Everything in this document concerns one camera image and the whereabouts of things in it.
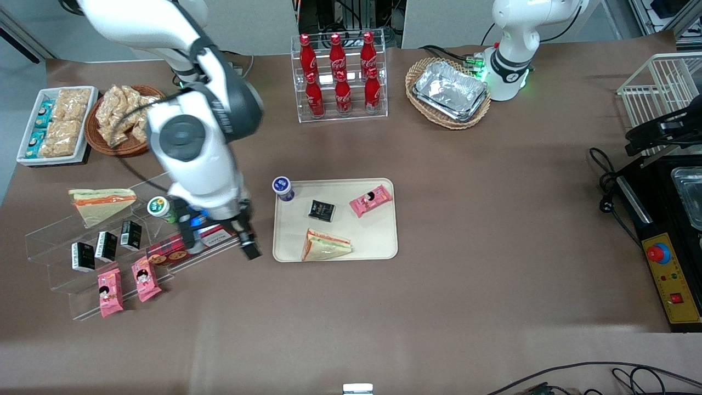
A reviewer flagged red cookie box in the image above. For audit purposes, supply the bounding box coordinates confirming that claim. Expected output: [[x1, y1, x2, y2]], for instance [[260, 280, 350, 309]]
[[146, 222, 240, 268]]

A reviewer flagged white wire basket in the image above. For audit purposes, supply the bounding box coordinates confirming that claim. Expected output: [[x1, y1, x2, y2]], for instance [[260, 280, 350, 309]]
[[617, 52, 702, 157]]

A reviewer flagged pink snack packet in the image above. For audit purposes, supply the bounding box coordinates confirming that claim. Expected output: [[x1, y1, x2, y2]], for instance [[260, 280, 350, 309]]
[[131, 256, 162, 303], [97, 268, 124, 318], [349, 185, 393, 218]]

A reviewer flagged black snack packet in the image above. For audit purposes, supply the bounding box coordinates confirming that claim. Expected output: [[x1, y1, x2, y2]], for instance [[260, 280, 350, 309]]
[[308, 200, 336, 223]]

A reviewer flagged light wicker basket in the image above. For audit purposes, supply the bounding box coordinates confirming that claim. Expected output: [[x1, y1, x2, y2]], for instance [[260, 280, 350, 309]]
[[405, 58, 492, 131]]

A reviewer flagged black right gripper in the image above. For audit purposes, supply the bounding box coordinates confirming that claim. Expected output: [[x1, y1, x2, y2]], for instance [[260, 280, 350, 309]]
[[171, 196, 263, 261]]

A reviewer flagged green lid cup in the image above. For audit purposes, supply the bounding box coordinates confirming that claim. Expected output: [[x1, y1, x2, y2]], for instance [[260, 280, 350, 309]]
[[146, 196, 177, 224]]

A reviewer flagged wrapped cracker pack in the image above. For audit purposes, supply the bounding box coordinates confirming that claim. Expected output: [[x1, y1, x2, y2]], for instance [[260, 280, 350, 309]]
[[51, 103, 88, 122], [39, 121, 83, 159], [55, 88, 92, 108]]

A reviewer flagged small black carton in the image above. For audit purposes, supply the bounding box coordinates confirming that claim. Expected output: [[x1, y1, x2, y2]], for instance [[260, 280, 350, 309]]
[[71, 242, 96, 273], [120, 220, 143, 252], [94, 231, 118, 262]]

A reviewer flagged clear acrylic tiered stand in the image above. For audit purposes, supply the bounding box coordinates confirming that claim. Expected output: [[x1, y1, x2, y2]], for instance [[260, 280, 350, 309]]
[[24, 171, 242, 321]]

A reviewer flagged dark metal frame bar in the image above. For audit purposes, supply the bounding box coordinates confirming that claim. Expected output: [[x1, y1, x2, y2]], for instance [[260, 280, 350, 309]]
[[0, 8, 43, 64]]

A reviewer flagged grey metal shelving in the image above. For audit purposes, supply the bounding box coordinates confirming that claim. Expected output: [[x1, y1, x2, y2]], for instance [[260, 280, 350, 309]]
[[628, 0, 702, 40]]

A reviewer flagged black sealing machine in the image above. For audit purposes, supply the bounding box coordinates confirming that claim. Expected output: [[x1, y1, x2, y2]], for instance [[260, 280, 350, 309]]
[[614, 154, 702, 334]]

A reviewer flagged red cola bottle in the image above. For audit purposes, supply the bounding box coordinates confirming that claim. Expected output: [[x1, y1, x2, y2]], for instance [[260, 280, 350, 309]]
[[305, 72, 325, 117], [329, 33, 347, 75], [335, 70, 353, 115], [364, 67, 382, 112], [299, 34, 319, 77], [360, 31, 378, 72]]

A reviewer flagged brown wicker basket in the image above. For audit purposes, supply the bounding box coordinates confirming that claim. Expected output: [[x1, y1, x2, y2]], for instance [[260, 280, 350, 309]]
[[84, 84, 166, 158]]

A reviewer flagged black equipment rack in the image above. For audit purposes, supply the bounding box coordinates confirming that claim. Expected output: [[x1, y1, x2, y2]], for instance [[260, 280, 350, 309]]
[[297, 0, 405, 36]]

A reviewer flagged long black cable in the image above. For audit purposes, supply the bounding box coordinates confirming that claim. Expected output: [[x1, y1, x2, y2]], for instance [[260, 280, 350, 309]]
[[485, 361, 702, 395]]

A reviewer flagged black machine lever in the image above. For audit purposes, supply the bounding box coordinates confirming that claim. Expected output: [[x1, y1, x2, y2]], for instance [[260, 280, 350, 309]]
[[625, 108, 702, 157]]

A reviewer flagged coiled black cable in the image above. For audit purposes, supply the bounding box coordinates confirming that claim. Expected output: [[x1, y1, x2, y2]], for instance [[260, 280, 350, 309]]
[[612, 366, 676, 395]]

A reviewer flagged triangular sandwich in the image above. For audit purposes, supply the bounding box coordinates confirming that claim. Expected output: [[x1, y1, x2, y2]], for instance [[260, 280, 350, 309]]
[[68, 188, 137, 228], [301, 229, 353, 262]]

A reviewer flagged black power cable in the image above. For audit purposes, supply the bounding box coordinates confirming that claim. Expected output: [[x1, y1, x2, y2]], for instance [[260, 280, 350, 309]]
[[589, 147, 643, 249]]

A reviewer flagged white rectangular dish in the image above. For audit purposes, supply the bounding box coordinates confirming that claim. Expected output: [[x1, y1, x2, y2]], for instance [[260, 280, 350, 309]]
[[16, 86, 100, 167]]

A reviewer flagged blue lid cup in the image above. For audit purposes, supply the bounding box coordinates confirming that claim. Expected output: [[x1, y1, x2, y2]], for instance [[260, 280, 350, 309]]
[[272, 176, 296, 203]]

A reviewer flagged blue snack pack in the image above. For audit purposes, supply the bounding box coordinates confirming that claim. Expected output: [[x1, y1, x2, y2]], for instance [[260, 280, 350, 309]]
[[34, 100, 55, 129], [24, 131, 48, 160]]

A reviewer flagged aluminium foil tray stack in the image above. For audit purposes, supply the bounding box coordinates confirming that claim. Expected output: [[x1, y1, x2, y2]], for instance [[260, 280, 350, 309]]
[[412, 60, 489, 122]]

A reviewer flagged clear acrylic bottle rack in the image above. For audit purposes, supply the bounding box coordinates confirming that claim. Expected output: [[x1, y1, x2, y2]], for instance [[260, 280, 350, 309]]
[[290, 29, 388, 123]]

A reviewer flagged red emergency stop button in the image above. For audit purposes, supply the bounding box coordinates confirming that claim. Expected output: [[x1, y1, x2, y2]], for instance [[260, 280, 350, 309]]
[[646, 242, 672, 264]]

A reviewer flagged beige plastic tray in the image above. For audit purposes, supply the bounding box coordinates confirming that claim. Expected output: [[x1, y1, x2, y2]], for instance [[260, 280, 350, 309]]
[[273, 178, 399, 263]]

